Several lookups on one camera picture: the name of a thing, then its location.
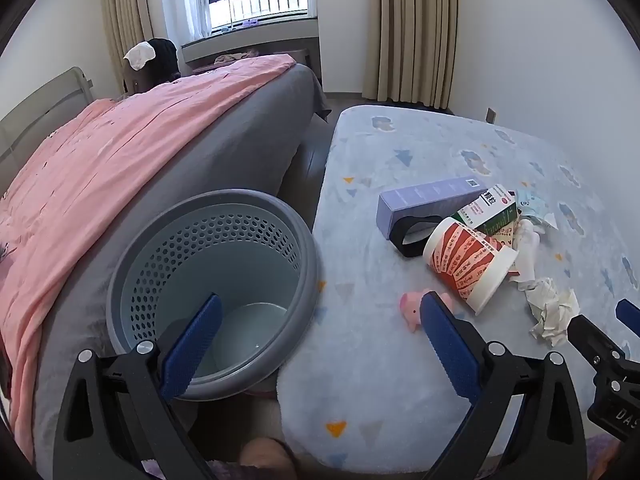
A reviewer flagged white cloth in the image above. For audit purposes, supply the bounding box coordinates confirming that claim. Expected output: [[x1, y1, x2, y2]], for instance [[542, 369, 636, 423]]
[[123, 42, 157, 70]]

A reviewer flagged red and white paper cup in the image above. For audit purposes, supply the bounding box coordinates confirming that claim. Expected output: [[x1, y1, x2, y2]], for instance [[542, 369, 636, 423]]
[[422, 216, 519, 316]]

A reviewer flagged pale blue printed table cover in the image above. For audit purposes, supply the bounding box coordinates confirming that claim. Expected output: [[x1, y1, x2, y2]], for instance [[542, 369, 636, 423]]
[[277, 105, 640, 468]]

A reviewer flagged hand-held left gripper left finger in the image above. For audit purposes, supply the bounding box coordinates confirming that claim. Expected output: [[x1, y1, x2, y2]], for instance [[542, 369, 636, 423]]
[[52, 292, 223, 480]]

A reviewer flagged grey bed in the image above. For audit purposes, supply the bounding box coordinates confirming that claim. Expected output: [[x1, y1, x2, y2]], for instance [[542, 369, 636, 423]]
[[30, 55, 333, 476]]

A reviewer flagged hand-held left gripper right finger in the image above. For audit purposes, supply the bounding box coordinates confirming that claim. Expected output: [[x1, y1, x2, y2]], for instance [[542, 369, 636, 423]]
[[421, 290, 587, 480]]

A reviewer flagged bay window ledge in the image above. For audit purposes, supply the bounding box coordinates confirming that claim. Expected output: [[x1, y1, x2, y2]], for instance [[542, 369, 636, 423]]
[[180, 17, 321, 68]]

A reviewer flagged grey headboard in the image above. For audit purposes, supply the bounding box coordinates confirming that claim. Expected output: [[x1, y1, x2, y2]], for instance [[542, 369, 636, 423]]
[[0, 66, 96, 171]]

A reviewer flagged green and white box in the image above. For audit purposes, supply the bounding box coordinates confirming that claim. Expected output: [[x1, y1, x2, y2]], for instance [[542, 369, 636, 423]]
[[450, 189, 518, 233]]

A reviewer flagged beige curtain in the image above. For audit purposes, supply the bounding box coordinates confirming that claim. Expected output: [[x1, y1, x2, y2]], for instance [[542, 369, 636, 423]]
[[100, 0, 156, 56], [375, 0, 458, 108]]

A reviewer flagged knotted white tissue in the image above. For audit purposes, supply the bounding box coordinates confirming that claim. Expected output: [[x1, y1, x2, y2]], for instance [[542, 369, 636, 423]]
[[507, 217, 543, 291]]

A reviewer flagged pink blanket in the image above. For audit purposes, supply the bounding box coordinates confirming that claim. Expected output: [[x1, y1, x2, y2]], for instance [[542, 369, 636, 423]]
[[0, 54, 298, 461]]

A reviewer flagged black chair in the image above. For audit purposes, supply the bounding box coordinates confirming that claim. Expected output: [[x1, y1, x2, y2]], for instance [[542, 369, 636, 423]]
[[121, 37, 181, 96]]

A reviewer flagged person's leg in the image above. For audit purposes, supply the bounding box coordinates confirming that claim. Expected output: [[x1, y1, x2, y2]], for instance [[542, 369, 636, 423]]
[[240, 436, 298, 480]]

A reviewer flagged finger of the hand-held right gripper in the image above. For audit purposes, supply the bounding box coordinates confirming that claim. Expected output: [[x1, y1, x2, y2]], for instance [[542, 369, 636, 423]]
[[615, 298, 640, 337], [567, 314, 632, 378]]

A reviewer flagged pink pig toy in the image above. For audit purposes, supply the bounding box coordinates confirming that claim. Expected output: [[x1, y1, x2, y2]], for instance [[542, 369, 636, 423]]
[[398, 288, 456, 333]]

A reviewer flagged grey perforated trash basket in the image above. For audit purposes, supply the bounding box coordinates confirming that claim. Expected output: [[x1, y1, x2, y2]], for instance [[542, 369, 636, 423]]
[[106, 189, 321, 402]]

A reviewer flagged pale blue packet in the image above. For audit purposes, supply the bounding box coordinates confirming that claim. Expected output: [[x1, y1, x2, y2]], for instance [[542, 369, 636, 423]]
[[515, 187, 560, 231]]

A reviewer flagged crumpled white tissue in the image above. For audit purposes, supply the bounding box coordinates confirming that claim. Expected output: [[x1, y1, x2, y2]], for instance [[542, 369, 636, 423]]
[[525, 277, 581, 347]]

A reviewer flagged purple box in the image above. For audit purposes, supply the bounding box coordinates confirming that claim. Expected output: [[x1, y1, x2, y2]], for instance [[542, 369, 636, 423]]
[[376, 178, 488, 238]]

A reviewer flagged beige red snack wrapper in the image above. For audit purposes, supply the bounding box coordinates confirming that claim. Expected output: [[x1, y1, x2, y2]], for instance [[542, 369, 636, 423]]
[[487, 222, 518, 248]]

